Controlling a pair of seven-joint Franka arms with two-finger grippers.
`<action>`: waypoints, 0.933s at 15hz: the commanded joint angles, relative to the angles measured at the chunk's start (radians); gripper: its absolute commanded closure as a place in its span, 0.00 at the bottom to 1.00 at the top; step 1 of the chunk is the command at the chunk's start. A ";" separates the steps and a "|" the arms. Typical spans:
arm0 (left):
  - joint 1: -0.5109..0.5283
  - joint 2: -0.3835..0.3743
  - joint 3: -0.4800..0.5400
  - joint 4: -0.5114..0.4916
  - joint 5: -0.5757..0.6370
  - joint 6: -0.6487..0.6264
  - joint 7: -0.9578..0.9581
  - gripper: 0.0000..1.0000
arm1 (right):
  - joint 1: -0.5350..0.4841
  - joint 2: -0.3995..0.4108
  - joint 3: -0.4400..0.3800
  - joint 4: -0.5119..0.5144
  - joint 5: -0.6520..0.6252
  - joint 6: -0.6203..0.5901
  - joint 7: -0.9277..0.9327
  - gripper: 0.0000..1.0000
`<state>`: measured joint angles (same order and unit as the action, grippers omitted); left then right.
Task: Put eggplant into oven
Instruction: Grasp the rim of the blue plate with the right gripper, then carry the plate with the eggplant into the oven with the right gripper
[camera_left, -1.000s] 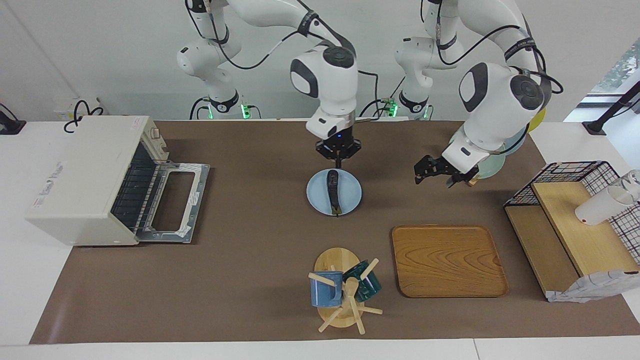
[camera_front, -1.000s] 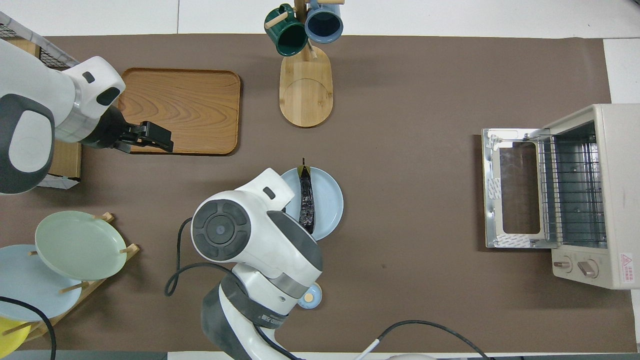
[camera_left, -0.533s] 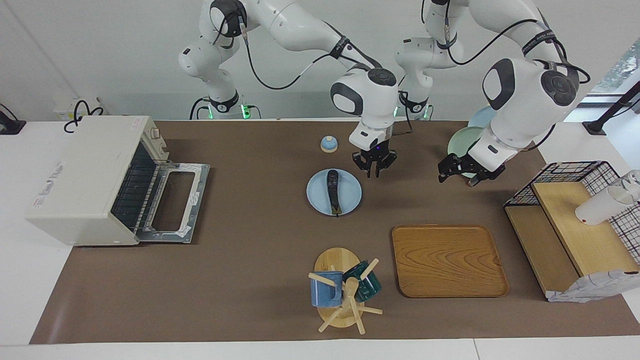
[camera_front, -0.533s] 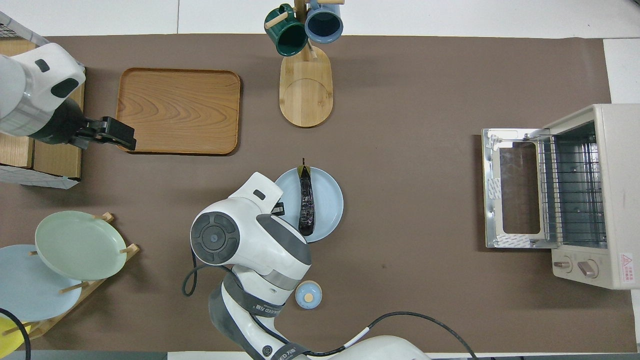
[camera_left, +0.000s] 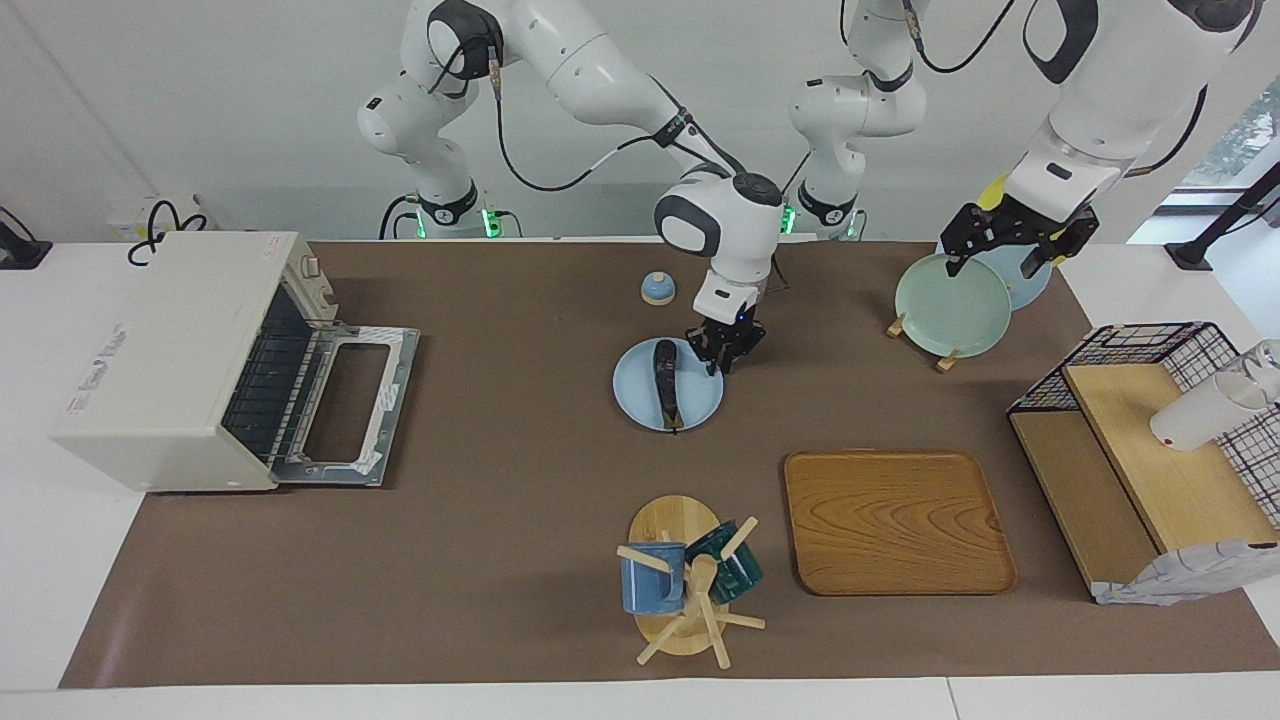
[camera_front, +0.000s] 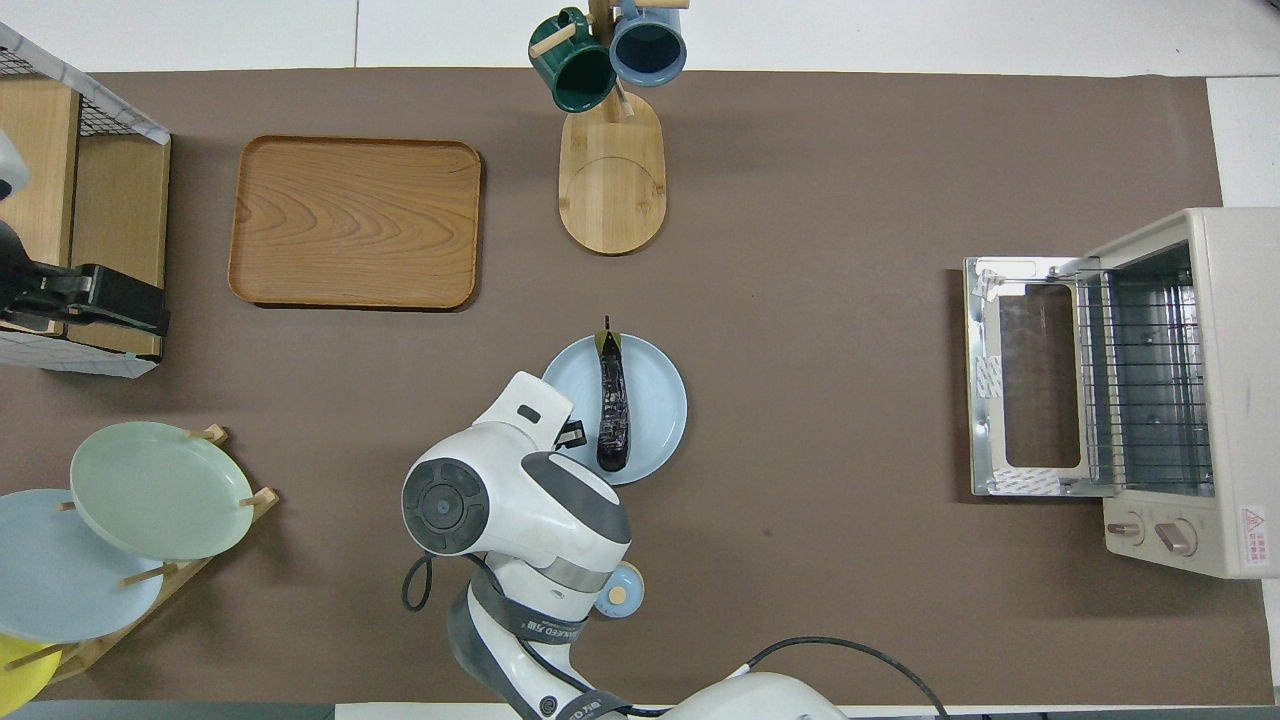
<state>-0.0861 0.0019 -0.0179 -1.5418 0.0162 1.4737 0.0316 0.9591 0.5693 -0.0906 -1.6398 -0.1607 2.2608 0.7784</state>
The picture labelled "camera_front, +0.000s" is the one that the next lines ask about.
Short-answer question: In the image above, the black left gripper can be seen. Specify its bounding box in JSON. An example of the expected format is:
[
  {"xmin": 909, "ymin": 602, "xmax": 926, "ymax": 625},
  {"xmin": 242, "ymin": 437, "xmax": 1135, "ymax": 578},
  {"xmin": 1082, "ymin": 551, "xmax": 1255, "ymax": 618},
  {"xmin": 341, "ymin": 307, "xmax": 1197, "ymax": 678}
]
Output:
[{"xmin": 0, "ymin": 222, "xmax": 171, "ymax": 338}]

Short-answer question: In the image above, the dark purple eggplant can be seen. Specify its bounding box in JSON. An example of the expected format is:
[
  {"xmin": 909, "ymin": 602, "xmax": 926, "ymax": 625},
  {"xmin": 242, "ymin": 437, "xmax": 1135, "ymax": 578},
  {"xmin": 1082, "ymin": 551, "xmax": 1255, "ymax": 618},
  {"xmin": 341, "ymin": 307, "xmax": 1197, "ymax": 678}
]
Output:
[{"xmin": 595, "ymin": 316, "xmax": 629, "ymax": 473}]

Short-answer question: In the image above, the cream toaster oven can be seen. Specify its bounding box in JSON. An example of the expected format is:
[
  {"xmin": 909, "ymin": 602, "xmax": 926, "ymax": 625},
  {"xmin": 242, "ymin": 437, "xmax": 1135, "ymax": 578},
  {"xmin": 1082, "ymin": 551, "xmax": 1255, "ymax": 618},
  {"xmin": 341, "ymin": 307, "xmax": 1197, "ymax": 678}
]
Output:
[{"xmin": 963, "ymin": 207, "xmax": 1280, "ymax": 581}]

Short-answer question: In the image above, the white patterned cloth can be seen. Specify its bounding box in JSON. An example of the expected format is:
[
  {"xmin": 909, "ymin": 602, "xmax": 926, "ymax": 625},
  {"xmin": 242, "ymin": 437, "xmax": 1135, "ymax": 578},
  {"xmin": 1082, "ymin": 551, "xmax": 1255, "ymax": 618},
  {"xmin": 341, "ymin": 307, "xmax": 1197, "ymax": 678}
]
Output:
[
  {"xmin": 0, "ymin": 22, "xmax": 171, "ymax": 146},
  {"xmin": 0, "ymin": 325, "xmax": 161, "ymax": 379}
]

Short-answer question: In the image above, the small blue wooden-knob lid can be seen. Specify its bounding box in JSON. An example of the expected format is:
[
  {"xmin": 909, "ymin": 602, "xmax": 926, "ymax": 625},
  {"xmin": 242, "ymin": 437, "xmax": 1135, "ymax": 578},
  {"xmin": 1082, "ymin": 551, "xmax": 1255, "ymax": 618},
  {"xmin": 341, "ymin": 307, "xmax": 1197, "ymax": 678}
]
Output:
[{"xmin": 593, "ymin": 561, "xmax": 646, "ymax": 619}]

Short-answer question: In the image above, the pale green plate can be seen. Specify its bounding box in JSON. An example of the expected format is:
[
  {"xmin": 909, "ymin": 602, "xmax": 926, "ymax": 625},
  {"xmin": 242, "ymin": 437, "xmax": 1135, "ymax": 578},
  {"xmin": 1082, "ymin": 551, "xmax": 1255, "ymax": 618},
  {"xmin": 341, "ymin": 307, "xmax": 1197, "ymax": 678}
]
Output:
[{"xmin": 69, "ymin": 421, "xmax": 255, "ymax": 562}]

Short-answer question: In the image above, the wooden plate rack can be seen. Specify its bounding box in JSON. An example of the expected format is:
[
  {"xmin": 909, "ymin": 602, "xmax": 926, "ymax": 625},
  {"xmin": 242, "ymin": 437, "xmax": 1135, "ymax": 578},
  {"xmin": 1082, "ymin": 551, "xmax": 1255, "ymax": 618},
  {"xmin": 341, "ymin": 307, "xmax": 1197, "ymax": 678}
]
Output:
[{"xmin": 30, "ymin": 425, "xmax": 281, "ymax": 683}]

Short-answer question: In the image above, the rectangular wooden tray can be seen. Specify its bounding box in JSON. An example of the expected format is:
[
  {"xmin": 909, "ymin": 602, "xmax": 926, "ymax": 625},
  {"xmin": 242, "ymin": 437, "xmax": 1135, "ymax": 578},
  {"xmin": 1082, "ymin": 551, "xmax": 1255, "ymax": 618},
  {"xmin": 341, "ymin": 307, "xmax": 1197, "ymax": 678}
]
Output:
[{"xmin": 228, "ymin": 136, "xmax": 483, "ymax": 311}]

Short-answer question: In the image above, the wooden mug tree stand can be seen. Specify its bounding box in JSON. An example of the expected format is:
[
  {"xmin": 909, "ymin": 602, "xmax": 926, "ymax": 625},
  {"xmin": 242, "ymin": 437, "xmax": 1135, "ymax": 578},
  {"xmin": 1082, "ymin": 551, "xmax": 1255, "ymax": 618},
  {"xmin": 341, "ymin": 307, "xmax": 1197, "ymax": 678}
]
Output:
[{"xmin": 528, "ymin": 0, "xmax": 691, "ymax": 257}]

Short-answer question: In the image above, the light blue racked plate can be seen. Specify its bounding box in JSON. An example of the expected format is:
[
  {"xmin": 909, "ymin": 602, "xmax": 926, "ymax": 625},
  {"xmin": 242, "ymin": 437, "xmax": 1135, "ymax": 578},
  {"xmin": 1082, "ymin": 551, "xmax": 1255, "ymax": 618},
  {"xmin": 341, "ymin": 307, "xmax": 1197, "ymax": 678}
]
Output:
[{"xmin": 0, "ymin": 488, "xmax": 166, "ymax": 644}]

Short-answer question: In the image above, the dark green mug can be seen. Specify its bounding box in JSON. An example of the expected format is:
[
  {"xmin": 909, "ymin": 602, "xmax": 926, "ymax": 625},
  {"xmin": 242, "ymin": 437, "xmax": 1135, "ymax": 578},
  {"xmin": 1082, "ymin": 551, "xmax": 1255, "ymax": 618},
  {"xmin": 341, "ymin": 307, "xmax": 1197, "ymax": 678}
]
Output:
[{"xmin": 528, "ymin": 8, "xmax": 617, "ymax": 114}]

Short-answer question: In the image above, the yellow plate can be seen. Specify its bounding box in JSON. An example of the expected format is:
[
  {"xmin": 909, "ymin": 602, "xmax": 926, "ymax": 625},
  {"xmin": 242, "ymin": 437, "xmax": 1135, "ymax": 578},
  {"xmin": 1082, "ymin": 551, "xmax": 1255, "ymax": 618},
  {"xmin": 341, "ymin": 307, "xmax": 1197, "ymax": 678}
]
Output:
[{"xmin": 0, "ymin": 633, "xmax": 63, "ymax": 707}]

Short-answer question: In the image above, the blue mug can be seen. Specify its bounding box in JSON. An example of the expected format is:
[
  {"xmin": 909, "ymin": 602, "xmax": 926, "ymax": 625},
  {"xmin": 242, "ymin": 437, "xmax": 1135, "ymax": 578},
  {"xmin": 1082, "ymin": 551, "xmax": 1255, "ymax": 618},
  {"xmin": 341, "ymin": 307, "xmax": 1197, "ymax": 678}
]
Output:
[{"xmin": 608, "ymin": 0, "xmax": 689, "ymax": 88}]

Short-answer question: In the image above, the brown table mat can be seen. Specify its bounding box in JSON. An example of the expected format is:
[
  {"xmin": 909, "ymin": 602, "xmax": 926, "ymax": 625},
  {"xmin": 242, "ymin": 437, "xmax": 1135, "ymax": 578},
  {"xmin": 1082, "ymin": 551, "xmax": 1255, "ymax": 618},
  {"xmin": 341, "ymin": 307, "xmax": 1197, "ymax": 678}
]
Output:
[{"xmin": 0, "ymin": 66, "xmax": 1276, "ymax": 706}]

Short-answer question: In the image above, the wood and wire shelf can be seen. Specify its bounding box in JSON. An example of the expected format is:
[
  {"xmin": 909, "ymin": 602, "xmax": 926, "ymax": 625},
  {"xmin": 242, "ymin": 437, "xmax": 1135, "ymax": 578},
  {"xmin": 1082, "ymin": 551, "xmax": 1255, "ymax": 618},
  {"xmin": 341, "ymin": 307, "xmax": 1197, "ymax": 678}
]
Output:
[{"xmin": 0, "ymin": 22, "xmax": 173, "ymax": 379}]

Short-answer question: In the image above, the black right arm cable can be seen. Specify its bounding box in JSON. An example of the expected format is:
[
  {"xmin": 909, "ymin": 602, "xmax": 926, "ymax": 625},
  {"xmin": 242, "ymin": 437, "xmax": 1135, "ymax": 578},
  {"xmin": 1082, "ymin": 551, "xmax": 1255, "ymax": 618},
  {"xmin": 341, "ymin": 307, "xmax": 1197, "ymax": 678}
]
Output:
[{"xmin": 402, "ymin": 553, "xmax": 951, "ymax": 720}]

